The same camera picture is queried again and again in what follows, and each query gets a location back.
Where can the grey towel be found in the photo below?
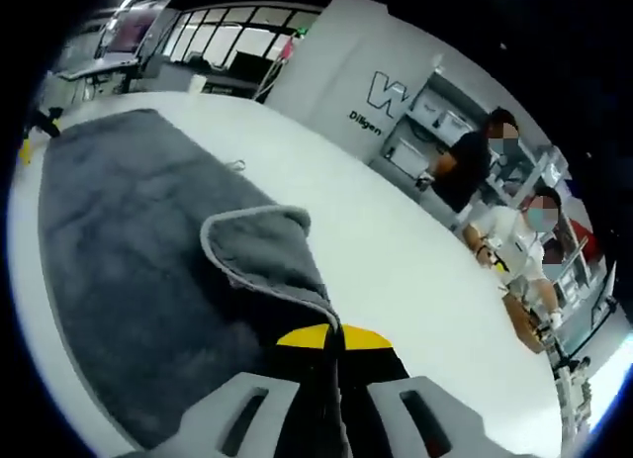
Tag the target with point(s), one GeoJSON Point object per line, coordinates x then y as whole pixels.
{"type": "Point", "coordinates": [148, 255]}

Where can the large display screen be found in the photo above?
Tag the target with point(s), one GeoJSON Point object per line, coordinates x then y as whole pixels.
{"type": "Point", "coordinates": [132, 30]}

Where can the wooden box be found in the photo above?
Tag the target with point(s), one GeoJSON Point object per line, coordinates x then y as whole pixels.
{"type": "Point", "coordinates": [524, 322]}

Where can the white paper cup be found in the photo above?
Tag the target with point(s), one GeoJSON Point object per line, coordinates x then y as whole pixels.
{"type": "Point", "coordinates": [197, 83]}

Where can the white storage bin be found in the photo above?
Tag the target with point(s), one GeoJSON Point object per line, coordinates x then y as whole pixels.
{"type": "Point", "coordinates": [408, 156]}
{"type": "Point", "coordinates": [452, 124]}

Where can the pink flag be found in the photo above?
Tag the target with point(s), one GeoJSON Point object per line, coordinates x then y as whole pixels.
{"type": "Point", "coordinates": [289, 47]}

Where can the white shelf unit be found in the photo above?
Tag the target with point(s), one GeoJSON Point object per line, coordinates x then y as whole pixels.
{"type": "Point", "coordinates": [544, 181]}

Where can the grey metal shelf unit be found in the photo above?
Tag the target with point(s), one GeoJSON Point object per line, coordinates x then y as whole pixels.
{"type": "Point", "coordinates": [435, 121]}

